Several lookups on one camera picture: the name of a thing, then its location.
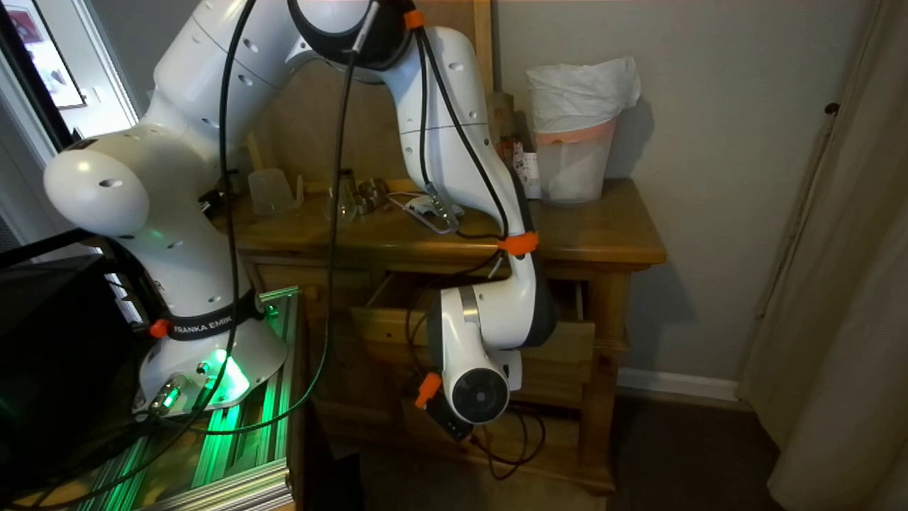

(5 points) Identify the wooden pine dresser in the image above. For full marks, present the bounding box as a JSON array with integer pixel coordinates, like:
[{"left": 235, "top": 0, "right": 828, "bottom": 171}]
[{"left": 209, "top": 176, "right": 666, "bottom": 494}]

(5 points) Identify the small steel measuring cup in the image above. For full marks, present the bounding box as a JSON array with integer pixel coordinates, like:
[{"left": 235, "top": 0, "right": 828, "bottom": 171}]
[{"left": 364, "top": 180, "right": 392, "bottom": 215}]

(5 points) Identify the small white bottle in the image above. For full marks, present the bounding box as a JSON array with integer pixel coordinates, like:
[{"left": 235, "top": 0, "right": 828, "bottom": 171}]
[{"left": 513, "top": 139, "right": 546, "bottom": 205}]

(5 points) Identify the clear glass tumbler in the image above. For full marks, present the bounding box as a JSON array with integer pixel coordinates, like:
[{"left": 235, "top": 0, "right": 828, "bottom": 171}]
[{"left": 324, "top": 169, "right": 370, "bottom": 228}]

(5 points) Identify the white bin with liner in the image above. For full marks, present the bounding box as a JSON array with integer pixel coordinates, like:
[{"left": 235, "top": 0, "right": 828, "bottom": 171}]
[{"left": 526, "top": 55, "right": 645, "bottom": 208}]

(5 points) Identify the wooden backboard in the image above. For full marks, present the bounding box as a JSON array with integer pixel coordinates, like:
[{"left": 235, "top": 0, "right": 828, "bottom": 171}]
[{"left": 231, "top": 0, "right": 500, "bottom": 194}]

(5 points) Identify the black box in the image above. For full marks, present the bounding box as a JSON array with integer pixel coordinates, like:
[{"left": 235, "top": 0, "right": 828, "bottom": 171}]
[{"left": 0, "top": 252, "right": 144, "bottom": 499}]

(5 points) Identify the black camera on stand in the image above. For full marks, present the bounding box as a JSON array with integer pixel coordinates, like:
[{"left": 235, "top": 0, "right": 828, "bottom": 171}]
[{"left": 198, "top": 139, "right": 245, "bottom": 218}]

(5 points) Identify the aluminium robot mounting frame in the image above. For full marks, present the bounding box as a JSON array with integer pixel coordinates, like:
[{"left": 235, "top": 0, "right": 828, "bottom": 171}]
[{"left": 79, "top": 284, "right": 307, "bottom": 511}]

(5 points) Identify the white picture frame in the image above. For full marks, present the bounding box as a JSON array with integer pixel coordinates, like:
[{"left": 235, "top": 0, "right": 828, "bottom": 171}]
[{"left": 0, "top": 0, "right": 143, "bottom": 154}]

